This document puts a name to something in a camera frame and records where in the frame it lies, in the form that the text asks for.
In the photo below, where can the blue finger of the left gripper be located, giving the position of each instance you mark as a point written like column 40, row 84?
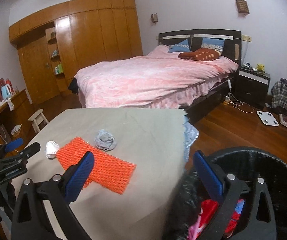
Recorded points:
column 25, row 154
column 13, row 145

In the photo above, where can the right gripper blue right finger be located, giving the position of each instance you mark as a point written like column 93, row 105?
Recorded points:
column 211, row 175

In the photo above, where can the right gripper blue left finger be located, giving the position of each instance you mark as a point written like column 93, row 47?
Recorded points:
column 76, row 176

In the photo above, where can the white paper ball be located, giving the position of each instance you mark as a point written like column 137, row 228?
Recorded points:
column 51, row 149

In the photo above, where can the orange foam mesh sheet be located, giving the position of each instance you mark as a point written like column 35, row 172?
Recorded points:
column 109, row 171

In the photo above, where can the grey sock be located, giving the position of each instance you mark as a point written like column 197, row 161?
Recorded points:
column 105, row 141

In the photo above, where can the black trash bin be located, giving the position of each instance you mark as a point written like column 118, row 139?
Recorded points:
column 255, row 202

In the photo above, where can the wooden side cabinet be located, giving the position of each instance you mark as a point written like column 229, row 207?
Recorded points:
column 15, row 123

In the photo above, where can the small white wooden stool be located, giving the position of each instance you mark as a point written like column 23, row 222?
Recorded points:
column 38, row 118

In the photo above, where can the light blue electric kettle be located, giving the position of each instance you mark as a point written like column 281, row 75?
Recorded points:
column 6, row 91

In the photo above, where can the beige table cover cloth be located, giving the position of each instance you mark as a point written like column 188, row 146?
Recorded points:
column 140, row 156

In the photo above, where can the black garment on bed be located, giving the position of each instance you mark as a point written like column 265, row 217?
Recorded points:
column 73, row 86

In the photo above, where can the white bathroom scale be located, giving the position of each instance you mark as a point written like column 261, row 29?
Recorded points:
column 267, row 118

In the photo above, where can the large wooden wardrobe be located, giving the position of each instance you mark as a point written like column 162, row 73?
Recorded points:
column 56, row 42

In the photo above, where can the black white nightstand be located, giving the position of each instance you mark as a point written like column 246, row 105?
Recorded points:
column 252, row 87

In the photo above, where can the pink quilt bed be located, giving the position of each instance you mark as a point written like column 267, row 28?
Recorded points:
column 158, row 80

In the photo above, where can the yellow plush toy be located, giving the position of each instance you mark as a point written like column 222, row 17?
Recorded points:
column 260, row 68

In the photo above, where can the red dotted pillow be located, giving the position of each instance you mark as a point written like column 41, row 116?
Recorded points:
column 202, row 54

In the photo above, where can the dark wooden headboard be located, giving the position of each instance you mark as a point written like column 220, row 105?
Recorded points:
column 232, row 40

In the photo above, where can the right blue pillow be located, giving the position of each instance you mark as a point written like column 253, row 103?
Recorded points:
column 213, row 43

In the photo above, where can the blue pillow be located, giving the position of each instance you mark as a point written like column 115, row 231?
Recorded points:
column 180, row 47
column 213, row 43

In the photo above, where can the left blue pillow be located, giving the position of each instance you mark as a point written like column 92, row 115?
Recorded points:
column 180, row 47

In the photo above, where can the left wall lamp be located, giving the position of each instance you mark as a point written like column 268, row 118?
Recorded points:
column 154, row 18

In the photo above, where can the wall lamp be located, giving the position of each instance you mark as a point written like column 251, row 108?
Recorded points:
column 242, row 7
column 154, row 18

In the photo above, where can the right wall lamp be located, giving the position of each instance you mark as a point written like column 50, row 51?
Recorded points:
column 242, row 7

